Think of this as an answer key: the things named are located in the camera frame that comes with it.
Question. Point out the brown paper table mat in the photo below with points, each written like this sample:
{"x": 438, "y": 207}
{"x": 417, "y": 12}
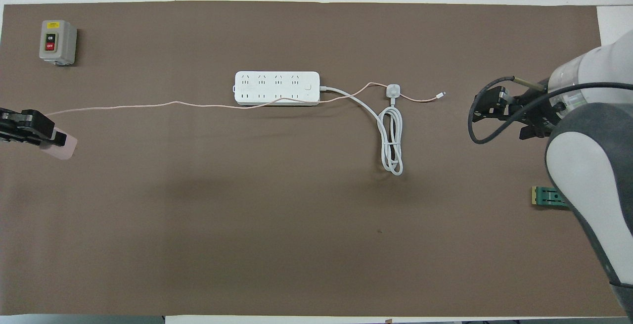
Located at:
{"x": 296, "y": 240}

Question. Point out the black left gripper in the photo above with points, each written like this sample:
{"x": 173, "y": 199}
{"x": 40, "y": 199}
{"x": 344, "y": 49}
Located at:
{"x": 12, "y": 126}

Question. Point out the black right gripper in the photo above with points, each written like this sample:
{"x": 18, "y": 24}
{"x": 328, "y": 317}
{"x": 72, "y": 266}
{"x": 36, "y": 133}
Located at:
{"x": 541, "y": 114}

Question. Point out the green rectangular block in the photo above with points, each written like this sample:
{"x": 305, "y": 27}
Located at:
{"x": 546, "y": 198}

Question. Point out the pink usb charger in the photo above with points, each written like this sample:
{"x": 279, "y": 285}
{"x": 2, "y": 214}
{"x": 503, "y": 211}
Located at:
{"x": 62, "y": 148}

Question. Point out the grey on off switch box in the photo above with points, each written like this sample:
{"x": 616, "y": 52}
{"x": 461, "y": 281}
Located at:
{"x": 62, "y": 42}

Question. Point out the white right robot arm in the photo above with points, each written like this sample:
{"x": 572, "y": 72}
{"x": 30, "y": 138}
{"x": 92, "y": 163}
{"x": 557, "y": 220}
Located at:
{"x": 593, "y": 175}

